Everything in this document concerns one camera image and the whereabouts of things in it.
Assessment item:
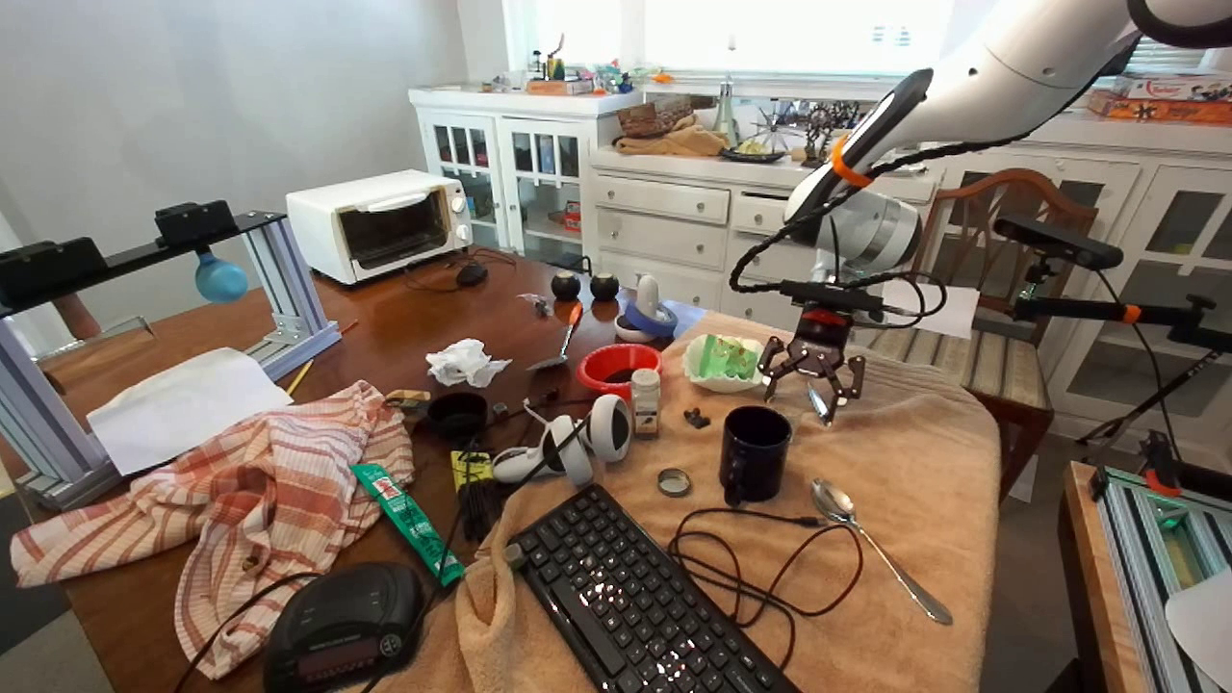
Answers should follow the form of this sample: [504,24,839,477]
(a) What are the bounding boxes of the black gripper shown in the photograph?
[758,305,872,403]

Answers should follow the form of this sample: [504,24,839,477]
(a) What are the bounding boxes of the black mug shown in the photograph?
[716,403,798,509]

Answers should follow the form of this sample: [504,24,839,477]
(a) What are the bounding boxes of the green yellow plastic pieces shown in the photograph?
[687,333,767,385]

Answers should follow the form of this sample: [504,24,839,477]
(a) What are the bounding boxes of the white shell-shaped bowl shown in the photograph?
[680,328,776,398]

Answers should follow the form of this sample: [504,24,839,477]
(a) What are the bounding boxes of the small silver spoon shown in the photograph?
[808,477,957,631]

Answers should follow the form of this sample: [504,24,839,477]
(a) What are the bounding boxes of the white paper sheet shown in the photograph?
[881,279,980,344]
[83,347,296,477]

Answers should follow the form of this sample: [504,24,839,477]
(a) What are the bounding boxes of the tan terry towel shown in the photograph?
[370,312,1004,693]

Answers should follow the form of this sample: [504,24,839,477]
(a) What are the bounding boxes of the glass shaker white lid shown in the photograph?
[627,367,664,437]

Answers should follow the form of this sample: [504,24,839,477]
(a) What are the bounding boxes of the wooden chair striped seat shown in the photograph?
[852,164,1099,498]

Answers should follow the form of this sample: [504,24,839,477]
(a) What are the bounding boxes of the white plastic figurine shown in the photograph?
[631,268,664,323]

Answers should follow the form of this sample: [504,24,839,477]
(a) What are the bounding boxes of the red plastic bowl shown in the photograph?
[577,337,664,399]

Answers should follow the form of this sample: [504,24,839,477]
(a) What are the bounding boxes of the white sideboard with drawers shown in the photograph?
[580,110,1232,437]

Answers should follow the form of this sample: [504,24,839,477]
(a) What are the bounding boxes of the brown woven basket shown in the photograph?
[610,95,727,161]

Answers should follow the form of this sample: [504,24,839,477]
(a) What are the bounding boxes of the black keyboard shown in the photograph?
[509,480,799,693]

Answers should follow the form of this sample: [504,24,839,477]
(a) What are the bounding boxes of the black boom stand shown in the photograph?
[1013,263,1232,503]

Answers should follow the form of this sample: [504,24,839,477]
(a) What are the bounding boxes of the crumpled white tissue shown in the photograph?
[422,333,515,392]

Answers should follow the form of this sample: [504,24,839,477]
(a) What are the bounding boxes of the white glass-door cabinet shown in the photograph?
[405,84,641,276]

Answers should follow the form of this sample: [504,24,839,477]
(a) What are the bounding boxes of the small black bowl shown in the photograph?
[422,387,492,451]

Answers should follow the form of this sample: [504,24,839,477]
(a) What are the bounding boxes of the black yellow gadget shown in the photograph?
[446,448,504,549]

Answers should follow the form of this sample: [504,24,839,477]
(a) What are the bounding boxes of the orange printed box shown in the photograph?
[1090,84,1232,131]

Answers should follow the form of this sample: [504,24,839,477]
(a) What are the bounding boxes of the green tube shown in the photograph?
[349,458,468,593]

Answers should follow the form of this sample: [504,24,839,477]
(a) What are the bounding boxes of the white toaster oven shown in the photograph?
[279,164,472,290]

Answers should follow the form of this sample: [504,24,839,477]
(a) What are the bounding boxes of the red striped cloth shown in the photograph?
[7,377,418,685]

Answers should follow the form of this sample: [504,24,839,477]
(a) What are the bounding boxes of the blue ball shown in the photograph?
[188,247,252,306]

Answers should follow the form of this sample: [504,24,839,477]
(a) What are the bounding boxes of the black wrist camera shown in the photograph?
[768,276,893,319]

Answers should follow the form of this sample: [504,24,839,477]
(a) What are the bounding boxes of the black USB cable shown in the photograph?
[664,501,871,671]

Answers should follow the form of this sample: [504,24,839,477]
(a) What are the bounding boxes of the black stereo camera bar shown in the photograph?
[993,213,1128,272]

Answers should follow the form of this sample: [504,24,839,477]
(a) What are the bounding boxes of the aluminium rail frame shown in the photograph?
[1096,462,1232,693]

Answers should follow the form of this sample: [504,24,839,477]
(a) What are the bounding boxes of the aluminium frame stand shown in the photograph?
[0,208,345,512]

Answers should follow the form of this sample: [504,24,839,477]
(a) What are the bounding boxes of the black camera box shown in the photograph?
[0,235,112,314]
[155,196,243,252]

